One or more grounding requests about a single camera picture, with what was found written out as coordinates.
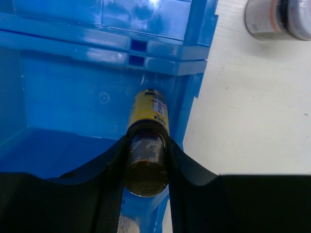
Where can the yellow label sauce bottle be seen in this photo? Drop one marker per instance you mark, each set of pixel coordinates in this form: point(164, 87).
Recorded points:
point(148, 133)

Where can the blue three-compartment plastic bin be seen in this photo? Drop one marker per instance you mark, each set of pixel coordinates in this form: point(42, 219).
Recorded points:
point(69, 72)

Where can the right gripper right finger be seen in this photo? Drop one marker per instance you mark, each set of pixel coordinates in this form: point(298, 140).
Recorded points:
point(203, 202)

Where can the right dark spice jar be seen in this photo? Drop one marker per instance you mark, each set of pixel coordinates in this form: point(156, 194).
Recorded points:
point(278, 19)

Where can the white bead shaker jar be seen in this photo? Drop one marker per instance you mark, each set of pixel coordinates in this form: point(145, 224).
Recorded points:
point(127, 225)

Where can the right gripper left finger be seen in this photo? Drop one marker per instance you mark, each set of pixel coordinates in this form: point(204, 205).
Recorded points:
point(84, 200)

